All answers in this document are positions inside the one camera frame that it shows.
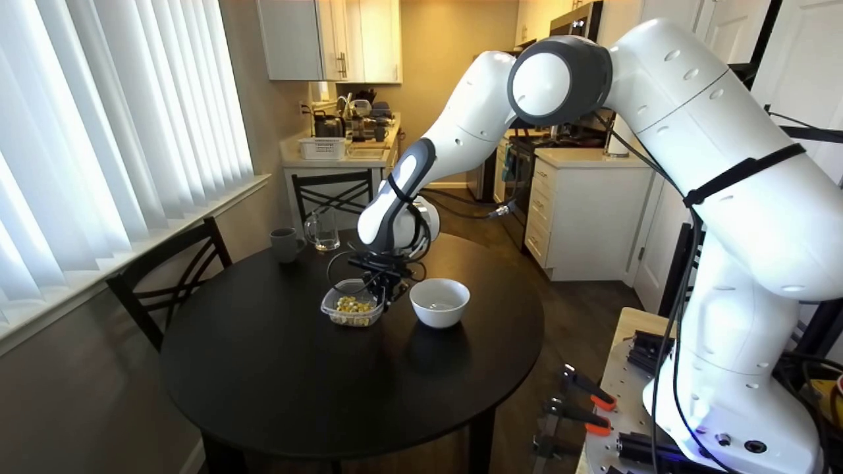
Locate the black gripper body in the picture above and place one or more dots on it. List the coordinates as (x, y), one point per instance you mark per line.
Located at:
(383, 275)

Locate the transparent plastic bowl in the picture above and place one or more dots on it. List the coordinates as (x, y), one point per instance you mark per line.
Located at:
(354, 288)

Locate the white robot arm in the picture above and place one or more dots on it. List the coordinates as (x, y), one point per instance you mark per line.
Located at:
(770, 222)

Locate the white ceramic bowl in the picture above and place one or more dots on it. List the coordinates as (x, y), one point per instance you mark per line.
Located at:
(438, 303)

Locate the yellow food pieces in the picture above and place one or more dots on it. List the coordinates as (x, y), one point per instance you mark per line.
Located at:
(354, 310)

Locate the clear glass mug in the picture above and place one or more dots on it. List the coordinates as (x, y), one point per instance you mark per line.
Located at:
(322, 231)

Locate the black chair far side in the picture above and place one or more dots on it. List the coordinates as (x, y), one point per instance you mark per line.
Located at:
(338, 199)

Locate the white kitchen island counter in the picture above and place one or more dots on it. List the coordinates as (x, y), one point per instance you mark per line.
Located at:
(314, 155)

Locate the round black table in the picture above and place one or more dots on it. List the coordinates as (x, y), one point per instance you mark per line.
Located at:
(260, 368)

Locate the dark grey cup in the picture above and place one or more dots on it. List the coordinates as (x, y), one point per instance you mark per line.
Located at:
(287, 245)

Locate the black stove oven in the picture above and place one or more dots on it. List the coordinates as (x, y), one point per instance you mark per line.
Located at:
(517, 177)

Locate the white kitchen cabinet counter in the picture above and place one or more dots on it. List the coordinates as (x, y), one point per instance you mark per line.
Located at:
(586, 212)

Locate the black orange clamp upper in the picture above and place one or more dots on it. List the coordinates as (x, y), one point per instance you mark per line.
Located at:
(592, 388)

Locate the black orange clamp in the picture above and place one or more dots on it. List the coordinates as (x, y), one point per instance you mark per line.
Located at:
(592, 388)
(597, 425)

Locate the white upper cabinets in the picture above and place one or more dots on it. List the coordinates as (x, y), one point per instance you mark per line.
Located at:
(334, 41)

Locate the black chair near window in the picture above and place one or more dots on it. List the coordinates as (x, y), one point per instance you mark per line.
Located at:
(163, 279)

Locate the black orange clamp lower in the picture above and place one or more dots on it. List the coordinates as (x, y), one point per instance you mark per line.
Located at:
(597, 425)

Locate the white vertical blinds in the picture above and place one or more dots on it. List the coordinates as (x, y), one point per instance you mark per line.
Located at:
(117, 117)

